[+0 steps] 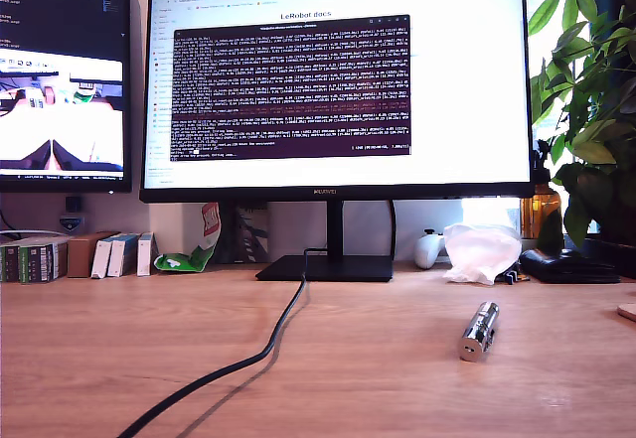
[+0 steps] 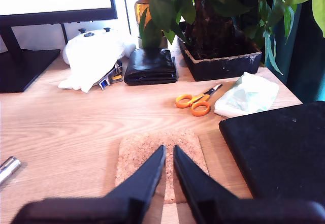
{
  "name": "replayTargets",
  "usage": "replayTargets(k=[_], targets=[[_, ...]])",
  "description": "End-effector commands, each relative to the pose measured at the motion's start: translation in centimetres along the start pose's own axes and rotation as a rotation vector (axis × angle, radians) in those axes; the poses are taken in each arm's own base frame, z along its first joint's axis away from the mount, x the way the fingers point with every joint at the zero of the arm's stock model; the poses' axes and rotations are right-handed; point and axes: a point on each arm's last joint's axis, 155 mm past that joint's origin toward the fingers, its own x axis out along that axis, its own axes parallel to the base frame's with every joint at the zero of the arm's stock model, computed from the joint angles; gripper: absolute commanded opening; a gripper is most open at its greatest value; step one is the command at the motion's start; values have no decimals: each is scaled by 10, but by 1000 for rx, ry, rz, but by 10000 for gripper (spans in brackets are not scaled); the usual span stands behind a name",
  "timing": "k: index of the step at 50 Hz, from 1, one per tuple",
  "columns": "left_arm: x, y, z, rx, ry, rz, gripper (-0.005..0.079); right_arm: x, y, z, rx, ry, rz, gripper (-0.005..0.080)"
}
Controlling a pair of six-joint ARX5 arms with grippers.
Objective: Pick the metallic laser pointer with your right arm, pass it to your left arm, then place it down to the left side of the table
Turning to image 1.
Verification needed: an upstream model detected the white crumpled plastic bag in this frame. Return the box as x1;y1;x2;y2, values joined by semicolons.
441;222;524;286

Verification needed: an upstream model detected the amber glass bottle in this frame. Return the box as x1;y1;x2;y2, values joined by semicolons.
520;168;565;239

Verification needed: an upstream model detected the black monitor with dark screen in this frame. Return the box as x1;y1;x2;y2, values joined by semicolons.
0;0;133;195

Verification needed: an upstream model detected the metallic silver laser pointer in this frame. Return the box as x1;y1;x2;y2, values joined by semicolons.
457;301;501;363

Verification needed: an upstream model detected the thick black table cable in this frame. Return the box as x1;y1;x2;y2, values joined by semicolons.
116;246;329;438

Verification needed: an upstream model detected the green printed box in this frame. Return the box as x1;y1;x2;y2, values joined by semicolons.
0;242;21;283
18;240;70;284

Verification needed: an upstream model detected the large black Huawei monitor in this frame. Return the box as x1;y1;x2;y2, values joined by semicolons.
138;0;537;283

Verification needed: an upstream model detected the green leafy house plant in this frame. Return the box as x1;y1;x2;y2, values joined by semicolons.
527;0;636;248

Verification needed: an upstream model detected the thin white cable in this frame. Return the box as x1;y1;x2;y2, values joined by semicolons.
0;228;66;240

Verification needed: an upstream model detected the white game controller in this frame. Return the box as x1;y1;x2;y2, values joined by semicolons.
414;228;447;270

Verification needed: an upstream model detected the grey patterned box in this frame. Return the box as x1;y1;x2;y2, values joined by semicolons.
233;202;270;264

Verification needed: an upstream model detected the small white box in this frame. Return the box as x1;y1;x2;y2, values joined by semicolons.
90;238;118;279
136;231;159;278
106;232;142;278

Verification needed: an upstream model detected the dark plant tray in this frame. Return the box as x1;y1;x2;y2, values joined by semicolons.
583;236;636;280

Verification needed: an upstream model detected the green and red snack bag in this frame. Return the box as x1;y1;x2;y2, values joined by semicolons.
152;202;223;274

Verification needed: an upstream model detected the black leather wallet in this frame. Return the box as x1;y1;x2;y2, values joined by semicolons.
519;247;622;284

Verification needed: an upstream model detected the brown cardboard box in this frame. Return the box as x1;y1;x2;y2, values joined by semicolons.
67;231;120;279

